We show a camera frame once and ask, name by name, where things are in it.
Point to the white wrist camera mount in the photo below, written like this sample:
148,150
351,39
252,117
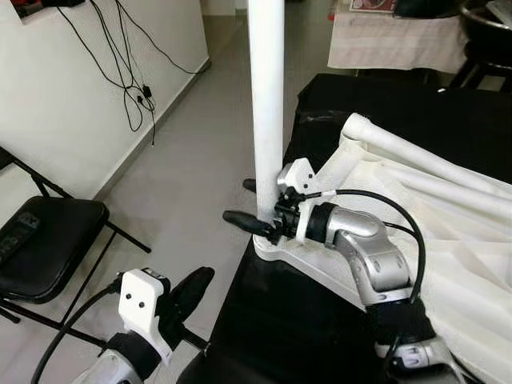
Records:
140,300
298,174

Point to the black stool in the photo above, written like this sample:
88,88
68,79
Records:
472,76

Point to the black wall shelf device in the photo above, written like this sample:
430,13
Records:
48,6

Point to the white plastic children table top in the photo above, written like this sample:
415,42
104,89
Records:
448,264

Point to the red printed box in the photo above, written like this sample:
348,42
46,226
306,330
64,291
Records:
372,5

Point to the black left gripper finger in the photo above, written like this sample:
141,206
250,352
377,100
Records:
194,290

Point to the pale patterned mat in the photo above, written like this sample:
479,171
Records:
392,44

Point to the white plastic table leg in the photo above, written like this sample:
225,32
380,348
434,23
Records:
464,192
266,80
416,152

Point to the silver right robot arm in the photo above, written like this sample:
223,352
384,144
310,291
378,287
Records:
376,256

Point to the black tablecloth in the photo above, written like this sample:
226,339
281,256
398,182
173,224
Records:
272,320

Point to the black folding chair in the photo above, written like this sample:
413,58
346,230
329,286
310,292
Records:
64,248

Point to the black bag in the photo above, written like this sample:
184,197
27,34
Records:
428,8

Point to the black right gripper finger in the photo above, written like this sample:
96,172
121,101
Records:
250,185
248,223

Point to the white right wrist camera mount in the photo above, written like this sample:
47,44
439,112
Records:
298,174

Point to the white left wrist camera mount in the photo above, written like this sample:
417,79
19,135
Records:
140,300

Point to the black power strip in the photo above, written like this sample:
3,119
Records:
18,236

